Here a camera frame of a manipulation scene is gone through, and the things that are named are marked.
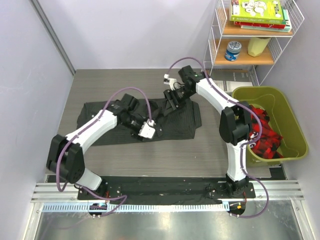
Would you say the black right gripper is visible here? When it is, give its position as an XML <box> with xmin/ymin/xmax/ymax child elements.
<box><xmin>163</xmin><ymin>86</ymin><xmax>194</xmax><ymax>117</ymax></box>

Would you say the grey pinstriped long sleeve shirt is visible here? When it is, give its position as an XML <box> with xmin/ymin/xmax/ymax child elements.
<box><xmin>76</xmin><ymin>98</ymin><xmax>202</xmax><ymax>146</ymax></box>

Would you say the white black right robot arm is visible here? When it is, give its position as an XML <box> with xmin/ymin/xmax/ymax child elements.
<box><xmin>163</xmin><ymin>65</ymin><xmax>252</xmax><ymax>198</ymax></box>

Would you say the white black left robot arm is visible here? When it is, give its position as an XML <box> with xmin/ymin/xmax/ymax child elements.
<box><xmin>46</xmin><ymin>94</ymin><xmax>160</xmax><ymax>200</ymax></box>

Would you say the grey booklet with papers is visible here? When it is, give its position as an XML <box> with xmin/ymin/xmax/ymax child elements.
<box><xmin>209</xmin><ymin>69</ymin><xmax>253</xmax><ymax>95</ymax></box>

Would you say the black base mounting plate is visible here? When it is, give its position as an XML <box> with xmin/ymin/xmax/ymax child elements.
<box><xmin>77</xmin><ymin>175</ymin><xmax>256</xmax><ymax>205</ymax></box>

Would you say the blue white tin can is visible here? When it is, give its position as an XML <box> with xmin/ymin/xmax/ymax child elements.
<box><xmin>224</xmin><ymin>41</ymin><xmax>242</xmax><ymax>62</ymax></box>

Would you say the pale yellow faceted vase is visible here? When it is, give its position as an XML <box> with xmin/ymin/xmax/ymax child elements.
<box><xmin>247</xmin><ymin>37</ymin><xmax>271</xmax><ymax>57</ymax></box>

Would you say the red black plaid shirt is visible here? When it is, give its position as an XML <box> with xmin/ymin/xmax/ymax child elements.
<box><xmin>250</xmin><ymin>105</ymin><xmax>283</xmax><ymax>159</ymax></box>

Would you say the olive green plastic bin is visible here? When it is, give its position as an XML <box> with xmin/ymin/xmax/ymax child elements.
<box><xmin>231</xmin><ymin>86</ymin><xmax>309</xmax><ymax>167</ymax></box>

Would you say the red book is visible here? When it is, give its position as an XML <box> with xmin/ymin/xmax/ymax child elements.
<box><xmin>233</xmin><ymin>21</ymin><xmax>286</xmax><ymax>29</ymax></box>

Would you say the green board game box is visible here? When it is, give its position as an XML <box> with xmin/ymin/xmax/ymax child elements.
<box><xmin>229</xmin><ymin>0</ymin><xmax>284</xmax><ymax>25</ymax></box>

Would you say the teal book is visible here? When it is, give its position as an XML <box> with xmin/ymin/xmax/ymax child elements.
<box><xmin>240</xmin><ymin>9</ymin><xmax>292</xmax><ymax>33</ymax></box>

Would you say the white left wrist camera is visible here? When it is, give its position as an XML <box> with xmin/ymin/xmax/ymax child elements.
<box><xmin>138</xmin><ymin>119</ymin><xmax>156</xmax><ymax>139</ymax></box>

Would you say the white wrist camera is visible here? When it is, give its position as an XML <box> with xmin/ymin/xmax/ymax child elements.
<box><xmin>163</xmin><ymin>73</ymin><xmax>178</xmax><ymax>91</ymax></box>
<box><xmin>138</xmin><ymin>119</ymin><xmax>156</xmax><ymax>139</ymax></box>

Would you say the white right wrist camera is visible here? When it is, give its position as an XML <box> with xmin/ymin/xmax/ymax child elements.
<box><xmin>163</xmin><ymin>73</ymin><xmax>178</xmax><ymax>91</ymax></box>

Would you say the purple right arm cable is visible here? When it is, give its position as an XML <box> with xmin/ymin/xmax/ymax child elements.
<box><xmin>166</xmin><ymin>56</ymin><xmax>270</xmax><ymax>219</ymax></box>

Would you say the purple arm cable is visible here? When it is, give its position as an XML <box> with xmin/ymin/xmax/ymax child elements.
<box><xmin>166</xmin><ymin>56</ymin><xmax>270</xmax><ymax>219</ymax></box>
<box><xmin>56</xmin><ymin>86</ymin><xmax>154</xmax><ymax>218</ymax></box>

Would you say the white wire shelf rack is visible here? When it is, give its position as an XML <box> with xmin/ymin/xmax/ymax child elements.
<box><xmin>203</xmin><ymin>0</ymin><xmax>305</xmax><ymax>86</ymax></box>

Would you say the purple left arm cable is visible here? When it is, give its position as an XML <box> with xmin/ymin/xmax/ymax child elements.
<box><xmin>56</xmin><ymin>86</ymin><xmax>154</xmax><ymax>218</ymax></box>

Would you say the perforated cable duct strip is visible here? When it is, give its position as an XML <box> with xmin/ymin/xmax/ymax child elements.
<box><xmin>42</xmin><ymin>201</ymin><xmax>230</xmax><ymax>213</ymax></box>

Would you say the aluminium extrusion rail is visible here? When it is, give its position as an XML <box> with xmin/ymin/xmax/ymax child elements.
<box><xmin>31</xmin><ymin>180</ymin><xmax>304</xmax><ymax>203</ymax></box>

